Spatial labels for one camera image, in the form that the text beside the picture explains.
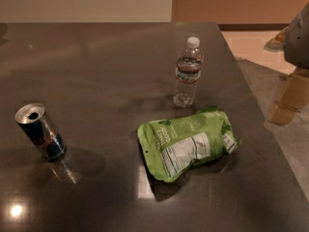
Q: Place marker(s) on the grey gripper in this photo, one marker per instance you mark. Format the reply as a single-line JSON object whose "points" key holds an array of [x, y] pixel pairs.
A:
{"points": [[298, 45]]}

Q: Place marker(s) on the green rice chip bag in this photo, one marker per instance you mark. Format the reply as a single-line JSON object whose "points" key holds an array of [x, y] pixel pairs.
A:
{"points": [[171, 146]]}

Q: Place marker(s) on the redbull can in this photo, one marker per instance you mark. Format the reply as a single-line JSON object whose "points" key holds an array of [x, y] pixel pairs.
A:
{"points": [[34, 121]]}

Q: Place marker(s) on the clear plastic water bottle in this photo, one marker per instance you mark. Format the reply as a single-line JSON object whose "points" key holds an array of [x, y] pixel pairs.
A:
{"points": [[188, 73]]}

